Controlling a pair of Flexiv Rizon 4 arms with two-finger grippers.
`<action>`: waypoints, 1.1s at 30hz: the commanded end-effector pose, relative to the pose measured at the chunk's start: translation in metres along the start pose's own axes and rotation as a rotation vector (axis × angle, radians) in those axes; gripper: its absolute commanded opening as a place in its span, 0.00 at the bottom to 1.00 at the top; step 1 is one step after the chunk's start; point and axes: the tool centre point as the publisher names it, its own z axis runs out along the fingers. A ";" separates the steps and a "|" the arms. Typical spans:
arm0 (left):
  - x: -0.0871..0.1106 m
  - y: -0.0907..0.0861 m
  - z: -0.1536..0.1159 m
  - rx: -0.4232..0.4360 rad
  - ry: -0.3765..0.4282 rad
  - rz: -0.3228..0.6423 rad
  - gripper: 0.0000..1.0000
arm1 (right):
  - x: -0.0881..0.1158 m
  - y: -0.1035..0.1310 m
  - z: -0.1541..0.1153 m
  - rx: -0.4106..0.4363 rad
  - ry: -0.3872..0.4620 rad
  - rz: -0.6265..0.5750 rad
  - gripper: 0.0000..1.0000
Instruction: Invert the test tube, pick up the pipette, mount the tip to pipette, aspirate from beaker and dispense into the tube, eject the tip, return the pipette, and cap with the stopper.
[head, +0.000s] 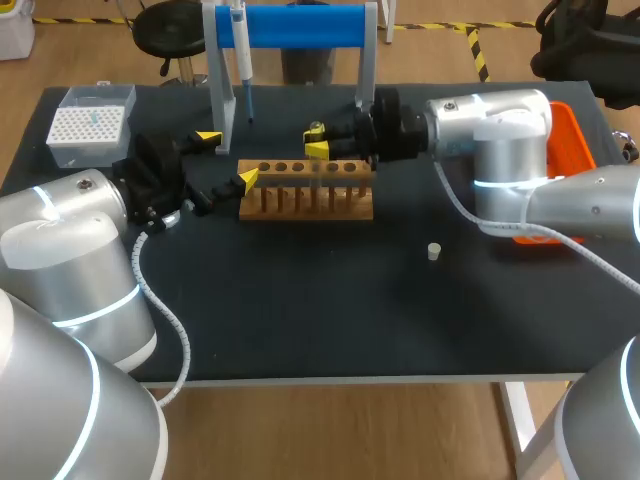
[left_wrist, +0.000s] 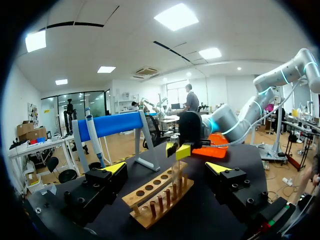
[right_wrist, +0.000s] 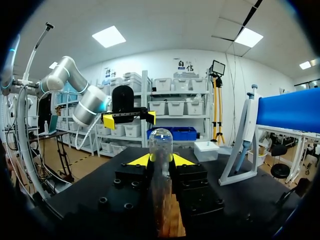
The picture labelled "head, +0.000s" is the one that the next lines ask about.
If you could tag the white plastic container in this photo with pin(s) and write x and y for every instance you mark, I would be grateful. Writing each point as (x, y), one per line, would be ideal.
(15, 30)

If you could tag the white stopper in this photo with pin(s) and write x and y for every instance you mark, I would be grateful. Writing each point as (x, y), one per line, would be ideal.
(435, 251)

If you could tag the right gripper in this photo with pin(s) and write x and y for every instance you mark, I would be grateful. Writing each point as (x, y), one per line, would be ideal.
(395, 130)

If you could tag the blue and white pipette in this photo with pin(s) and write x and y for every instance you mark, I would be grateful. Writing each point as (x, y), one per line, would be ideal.
(241, 45)

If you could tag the black office chair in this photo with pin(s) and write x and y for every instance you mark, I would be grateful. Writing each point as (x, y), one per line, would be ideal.
(585, 50)

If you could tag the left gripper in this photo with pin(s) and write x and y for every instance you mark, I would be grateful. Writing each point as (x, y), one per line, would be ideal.
(155, 175)

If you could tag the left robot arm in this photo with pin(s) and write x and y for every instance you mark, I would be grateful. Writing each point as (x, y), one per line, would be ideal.
(75, 280)

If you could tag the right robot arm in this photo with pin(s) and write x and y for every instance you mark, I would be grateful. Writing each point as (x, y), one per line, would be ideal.
(505, 155)

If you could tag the black round stool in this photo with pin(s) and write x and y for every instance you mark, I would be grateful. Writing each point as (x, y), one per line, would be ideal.
(167, 30)

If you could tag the grey stand with blue panel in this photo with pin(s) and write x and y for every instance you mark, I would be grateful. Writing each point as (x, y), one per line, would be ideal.
(300, 26)

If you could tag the clear glass test tube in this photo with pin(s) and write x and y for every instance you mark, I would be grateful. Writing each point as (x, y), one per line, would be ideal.
(316, 175)

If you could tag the orange plastic tray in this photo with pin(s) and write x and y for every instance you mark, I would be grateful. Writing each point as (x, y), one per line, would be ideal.
(570, 135)

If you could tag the wooden test tube rack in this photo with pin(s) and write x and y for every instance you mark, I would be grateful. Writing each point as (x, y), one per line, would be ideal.
(305, 205)

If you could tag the clear pipette tip box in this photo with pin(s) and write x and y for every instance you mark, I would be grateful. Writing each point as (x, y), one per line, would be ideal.
(85, 132)

